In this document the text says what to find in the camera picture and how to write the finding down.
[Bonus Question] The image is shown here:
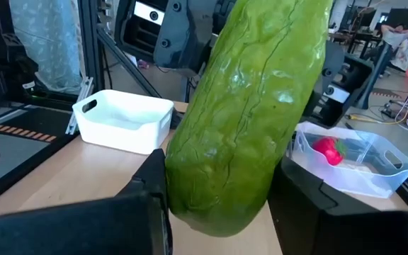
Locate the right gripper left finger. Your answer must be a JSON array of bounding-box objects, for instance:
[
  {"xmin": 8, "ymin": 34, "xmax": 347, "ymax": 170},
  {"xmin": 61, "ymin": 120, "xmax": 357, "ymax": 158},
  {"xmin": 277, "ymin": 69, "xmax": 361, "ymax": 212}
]
[{"xmin": 0, "ymin": 148, "xmax": 174, "ymax": 255}]

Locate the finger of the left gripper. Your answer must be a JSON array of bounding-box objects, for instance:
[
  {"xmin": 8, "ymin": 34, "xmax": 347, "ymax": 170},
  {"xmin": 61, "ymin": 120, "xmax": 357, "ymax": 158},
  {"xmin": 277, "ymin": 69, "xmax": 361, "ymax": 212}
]
[
  {"xmin": 153, "ymin": 0, "xmax": 237, "ymax": 78},
  {"xmin": 312, "ymin": 40, "xmax": 346, "ymax": 94}
]

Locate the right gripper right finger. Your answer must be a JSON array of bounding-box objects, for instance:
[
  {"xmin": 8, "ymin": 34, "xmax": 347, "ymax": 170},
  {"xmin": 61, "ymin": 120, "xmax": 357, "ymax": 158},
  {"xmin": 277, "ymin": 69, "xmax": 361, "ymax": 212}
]
[{"xmin": 266, "ymin": 157, "xmax": 408, "ymax": 255}]

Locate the green toy cucumber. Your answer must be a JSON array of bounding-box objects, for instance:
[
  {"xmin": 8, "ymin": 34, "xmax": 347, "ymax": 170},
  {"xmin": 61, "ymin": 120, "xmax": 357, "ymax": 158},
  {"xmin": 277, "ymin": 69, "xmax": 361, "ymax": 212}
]
[{"xmin": 164, "ymin": 0, "xmax": 334, "ymax": 238}]

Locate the dark metal pole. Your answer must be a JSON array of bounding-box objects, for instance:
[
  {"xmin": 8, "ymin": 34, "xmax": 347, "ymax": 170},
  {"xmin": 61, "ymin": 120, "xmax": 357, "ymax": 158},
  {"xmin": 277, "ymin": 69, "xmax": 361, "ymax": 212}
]
[{"xmin": 356, "ymin": 41, "xmax": 393, "ymax": 110}]

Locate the clear plastic basket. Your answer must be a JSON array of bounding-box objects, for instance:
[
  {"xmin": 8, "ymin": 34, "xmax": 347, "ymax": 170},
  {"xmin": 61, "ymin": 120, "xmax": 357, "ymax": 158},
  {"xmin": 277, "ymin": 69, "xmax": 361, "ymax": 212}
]
[{"xmin": 288, "ymin": 121, "xmax": 408, "ymax": 199}]

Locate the person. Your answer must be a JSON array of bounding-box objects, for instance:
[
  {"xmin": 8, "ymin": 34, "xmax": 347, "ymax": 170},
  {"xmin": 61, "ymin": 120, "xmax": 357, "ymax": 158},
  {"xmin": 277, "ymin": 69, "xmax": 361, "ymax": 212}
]
[{"xmin": 380, "ymin": 23, "xmax": 408, "ymax": 50}]

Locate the white patterned curtain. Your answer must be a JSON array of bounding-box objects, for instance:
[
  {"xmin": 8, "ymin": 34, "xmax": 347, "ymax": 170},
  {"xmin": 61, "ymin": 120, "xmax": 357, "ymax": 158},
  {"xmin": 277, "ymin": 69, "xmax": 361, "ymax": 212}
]
[{"xmin": 8, "ymin": 0, "xmax": 84, "ymax": 95}]

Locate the black monitor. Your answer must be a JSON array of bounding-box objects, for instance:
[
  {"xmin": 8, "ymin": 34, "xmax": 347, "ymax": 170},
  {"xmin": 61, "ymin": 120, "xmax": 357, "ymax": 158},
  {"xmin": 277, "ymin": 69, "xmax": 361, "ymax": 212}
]
[{"xmin": 384, "ymin": 7, "xmax": 408, "ymax": 30}]

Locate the white plastic basket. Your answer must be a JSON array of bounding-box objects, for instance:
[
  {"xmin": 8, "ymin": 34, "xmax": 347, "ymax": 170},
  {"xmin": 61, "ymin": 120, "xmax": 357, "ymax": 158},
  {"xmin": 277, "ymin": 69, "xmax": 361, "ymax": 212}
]
[{"xmin": 72, "ymin": 89, "xmax": 175, "ymax": 156}]

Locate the black panel with orange marks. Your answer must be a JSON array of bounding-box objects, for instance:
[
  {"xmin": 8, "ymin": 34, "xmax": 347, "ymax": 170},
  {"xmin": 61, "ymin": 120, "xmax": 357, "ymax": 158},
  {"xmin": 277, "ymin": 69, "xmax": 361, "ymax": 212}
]
[{"xmin": 0, "ymin": 103, "xmax": 81, "ymax": 178}]

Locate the black equipment box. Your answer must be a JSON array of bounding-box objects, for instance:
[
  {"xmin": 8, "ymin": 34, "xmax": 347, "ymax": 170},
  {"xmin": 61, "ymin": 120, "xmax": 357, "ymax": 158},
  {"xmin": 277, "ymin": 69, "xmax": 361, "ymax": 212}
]
[{"xmin": 0, "ymin": 0, "xmax": 40, "ymax": 111}]

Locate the yellow cable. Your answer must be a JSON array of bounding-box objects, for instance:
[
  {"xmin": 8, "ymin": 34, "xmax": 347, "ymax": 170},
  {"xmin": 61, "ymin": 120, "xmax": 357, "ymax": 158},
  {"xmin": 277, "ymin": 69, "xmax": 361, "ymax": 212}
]
[{"xmin": 345, "ymin": 59, "xmax": 408, "ymax": 125}]

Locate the silver aluminium bracket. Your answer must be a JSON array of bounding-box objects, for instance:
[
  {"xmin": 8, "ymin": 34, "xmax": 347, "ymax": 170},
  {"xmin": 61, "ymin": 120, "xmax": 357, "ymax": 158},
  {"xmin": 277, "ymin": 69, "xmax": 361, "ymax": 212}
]
[{"xmin": 64, "ymin": 76, "xmax": 95, "ymax": 136}]

